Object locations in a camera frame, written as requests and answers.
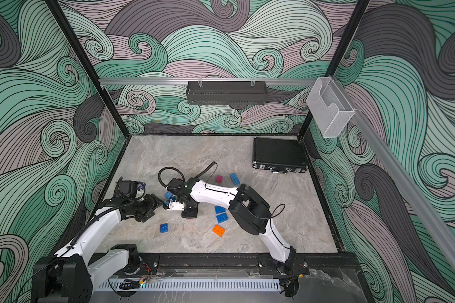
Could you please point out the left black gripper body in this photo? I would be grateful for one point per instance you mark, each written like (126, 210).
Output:
(146, 206)

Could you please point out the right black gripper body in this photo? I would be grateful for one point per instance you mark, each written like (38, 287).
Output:
(191, 211)

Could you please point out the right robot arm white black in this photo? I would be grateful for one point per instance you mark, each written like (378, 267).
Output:
(247, 207)

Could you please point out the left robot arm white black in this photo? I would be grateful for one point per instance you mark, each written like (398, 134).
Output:
(70, 275)

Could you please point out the blue small lego brick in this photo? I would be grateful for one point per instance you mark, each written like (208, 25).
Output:
(164, 228)

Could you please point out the orange lego brick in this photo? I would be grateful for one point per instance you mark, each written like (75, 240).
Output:
(218, 230)

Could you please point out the light blue brick left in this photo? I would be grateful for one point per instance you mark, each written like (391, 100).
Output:
(169, 196)

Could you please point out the black case on table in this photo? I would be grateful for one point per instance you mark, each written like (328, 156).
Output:
(279, 156)

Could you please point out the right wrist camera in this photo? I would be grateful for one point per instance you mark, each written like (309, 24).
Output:
(174, 205)

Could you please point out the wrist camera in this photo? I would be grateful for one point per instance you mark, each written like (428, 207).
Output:
(174, 205)
(129, 189)

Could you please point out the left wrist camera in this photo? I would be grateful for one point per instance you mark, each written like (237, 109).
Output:
(129, 189)

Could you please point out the white slotted cable duct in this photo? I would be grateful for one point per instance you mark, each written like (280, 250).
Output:
(184, 285)

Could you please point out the black perforated wall tray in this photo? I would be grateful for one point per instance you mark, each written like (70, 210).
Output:
(226, 93)

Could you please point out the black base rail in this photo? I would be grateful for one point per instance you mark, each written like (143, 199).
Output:
(262, 263)

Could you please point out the aluminium rail back wall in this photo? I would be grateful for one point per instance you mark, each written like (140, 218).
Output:
(291, 82)

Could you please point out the aluminium rail wall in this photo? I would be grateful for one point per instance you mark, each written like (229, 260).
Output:
(291, 82)
(375, 137)

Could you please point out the clear plastic wall bin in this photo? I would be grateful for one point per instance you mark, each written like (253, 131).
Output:
(330, 106)

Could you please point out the aluminium rail right wall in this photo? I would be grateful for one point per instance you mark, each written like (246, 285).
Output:
(375, 137)

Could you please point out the black frame post left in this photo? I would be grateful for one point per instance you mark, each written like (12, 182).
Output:
(68, 32)

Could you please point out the black frame post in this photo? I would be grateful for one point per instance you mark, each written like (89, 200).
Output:
(345, 32)
(68, 32)

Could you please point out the black frame post right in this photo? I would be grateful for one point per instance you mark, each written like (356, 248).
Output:
(345, 32)

